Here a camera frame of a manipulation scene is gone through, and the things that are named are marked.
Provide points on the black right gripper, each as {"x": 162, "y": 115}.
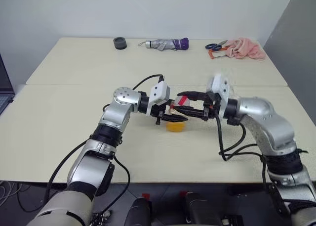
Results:
{"x": 209, "y": 107}

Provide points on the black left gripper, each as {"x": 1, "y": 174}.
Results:
{"x": 160, "y": 111}

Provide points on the clear plastic orange drink bottle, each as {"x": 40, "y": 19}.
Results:
{"x": 175, "y": 127}

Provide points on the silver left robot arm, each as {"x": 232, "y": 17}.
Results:
{"x": 118, "y": 112}

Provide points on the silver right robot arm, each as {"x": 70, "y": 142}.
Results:
{"x": 271, "y": 127}

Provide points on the folded silver purple umbrella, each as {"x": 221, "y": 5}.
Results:
{"x": 163, "y": 43}

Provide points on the pink cloth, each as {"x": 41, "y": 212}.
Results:
{"x": 247, "y": 49}

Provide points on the small red tag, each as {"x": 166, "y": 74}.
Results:
{"x": 146, "y": 196}
{"x": 183, "y": 194}

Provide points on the black round tape roll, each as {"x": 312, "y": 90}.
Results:
{"x": 120, "y": 43}

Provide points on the dark rounded shape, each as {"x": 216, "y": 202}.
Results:
{"x": 200, "y": 210}
{"x": 138, "y": 212}

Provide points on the small black floor device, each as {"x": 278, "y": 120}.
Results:
{"x": 102, "y": 217}

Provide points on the dark laptop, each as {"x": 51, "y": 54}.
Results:
{"x": 5, "y": 87}

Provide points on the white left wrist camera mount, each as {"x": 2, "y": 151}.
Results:
{"x": 159, "y": 92}

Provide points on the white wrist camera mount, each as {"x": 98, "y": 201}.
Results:
{"x": 159, "y": 92}
{"x": 221, "y": 87}

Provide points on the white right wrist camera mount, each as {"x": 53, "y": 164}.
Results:
{"x": 221, "y": 87}

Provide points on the orange frame tool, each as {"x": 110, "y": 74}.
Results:
{"x": 211, "y": 55}

